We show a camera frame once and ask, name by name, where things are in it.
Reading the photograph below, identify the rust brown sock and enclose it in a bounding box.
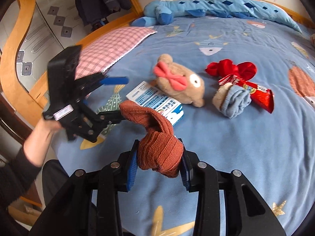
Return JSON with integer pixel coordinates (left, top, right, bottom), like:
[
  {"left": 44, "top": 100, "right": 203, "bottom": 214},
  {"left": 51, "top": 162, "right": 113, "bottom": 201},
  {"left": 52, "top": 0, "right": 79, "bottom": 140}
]
[{"left": 120, "top": 100, "right": 184, "bottom": 178}]

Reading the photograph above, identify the brown plush toy pink bow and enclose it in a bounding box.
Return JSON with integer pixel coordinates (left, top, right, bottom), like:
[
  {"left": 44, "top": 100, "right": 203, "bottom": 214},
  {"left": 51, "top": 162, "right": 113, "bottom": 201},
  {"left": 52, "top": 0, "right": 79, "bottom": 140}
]
[{"left": 153, "top": 54, "right": 205, "bottom": 108}]

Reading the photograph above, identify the red snack wrapper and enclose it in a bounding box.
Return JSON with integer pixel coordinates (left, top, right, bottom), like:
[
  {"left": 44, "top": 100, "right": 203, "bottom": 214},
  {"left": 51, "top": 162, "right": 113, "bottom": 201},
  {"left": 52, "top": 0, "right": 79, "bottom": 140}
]
[{"left": 218, "top": 74, "right": 274, "bottom": 113}]

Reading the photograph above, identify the red sock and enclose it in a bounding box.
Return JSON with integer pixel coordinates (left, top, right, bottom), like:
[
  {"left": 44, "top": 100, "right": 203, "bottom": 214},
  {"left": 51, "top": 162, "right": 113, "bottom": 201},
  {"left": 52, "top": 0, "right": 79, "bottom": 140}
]
[{"left": 205, "top": 59, "right": 257, "bottom": 80}]

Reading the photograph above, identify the person's left forearm black sleeve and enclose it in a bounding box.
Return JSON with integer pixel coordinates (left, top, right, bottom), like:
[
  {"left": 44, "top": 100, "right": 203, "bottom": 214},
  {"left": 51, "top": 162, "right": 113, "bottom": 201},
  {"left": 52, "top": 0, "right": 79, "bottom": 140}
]
[{"left": 0, "top": 124, "right": 59, "bottom": 209}]

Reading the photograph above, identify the person's left hand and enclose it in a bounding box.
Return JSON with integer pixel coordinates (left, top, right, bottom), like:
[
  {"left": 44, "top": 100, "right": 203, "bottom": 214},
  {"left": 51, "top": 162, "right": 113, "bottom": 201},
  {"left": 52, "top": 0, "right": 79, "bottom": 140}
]
[{"left": 34, "top": 118, "right": 62, "bottom": 134}]

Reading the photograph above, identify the pink plaid pillow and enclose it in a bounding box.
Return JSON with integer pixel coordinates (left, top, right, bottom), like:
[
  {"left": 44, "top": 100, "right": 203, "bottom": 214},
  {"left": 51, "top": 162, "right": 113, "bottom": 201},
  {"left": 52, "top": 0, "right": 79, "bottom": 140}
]
[{"left": 75, "top": 27, "right": 157, "bottom": 79}]

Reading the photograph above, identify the white blue milk carton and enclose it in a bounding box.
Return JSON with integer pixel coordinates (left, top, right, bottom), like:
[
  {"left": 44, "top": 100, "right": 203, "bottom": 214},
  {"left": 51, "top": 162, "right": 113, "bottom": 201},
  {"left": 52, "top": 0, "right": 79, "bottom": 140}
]
[{"left": 126, "top": 81, "right": 184, "bottom": 126}]

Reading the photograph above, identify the white wardrobe with diamonds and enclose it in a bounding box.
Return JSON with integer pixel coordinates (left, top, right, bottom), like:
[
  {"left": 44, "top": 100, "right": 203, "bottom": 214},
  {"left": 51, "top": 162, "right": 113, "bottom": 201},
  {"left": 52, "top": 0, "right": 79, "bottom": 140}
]
[{"left": 16, "top": 0, "right": 131, "bottom": 91}]

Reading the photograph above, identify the blue grey sock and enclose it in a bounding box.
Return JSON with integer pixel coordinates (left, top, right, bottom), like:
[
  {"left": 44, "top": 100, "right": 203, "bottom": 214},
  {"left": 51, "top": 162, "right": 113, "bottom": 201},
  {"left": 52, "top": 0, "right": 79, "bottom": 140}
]
[{"left": 212, "top": 83, "right": 251, "bottom": 119}]

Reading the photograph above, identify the blue dinosaur plush bolster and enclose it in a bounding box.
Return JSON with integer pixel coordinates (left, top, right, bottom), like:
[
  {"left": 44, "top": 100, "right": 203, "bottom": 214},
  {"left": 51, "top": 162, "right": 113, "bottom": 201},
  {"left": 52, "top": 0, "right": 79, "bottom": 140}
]
[{"left": 131, "top": 0, "right": 301, "bottom": 32}]

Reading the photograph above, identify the blue fish-print bedspread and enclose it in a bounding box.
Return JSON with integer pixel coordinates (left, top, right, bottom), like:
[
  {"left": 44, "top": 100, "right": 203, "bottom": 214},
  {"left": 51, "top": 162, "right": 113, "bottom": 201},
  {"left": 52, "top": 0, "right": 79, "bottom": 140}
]
[{"left": 52, "top": 17, "right": 314, "bottom": 235}]

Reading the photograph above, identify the wooden bunk bed frame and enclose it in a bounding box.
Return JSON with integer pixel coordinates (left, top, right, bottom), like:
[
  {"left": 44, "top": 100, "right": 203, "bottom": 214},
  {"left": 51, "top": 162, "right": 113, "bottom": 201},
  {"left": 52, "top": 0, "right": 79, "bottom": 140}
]
[{"left": 0, "top": 0, "right": 315, "bottom": 128}]

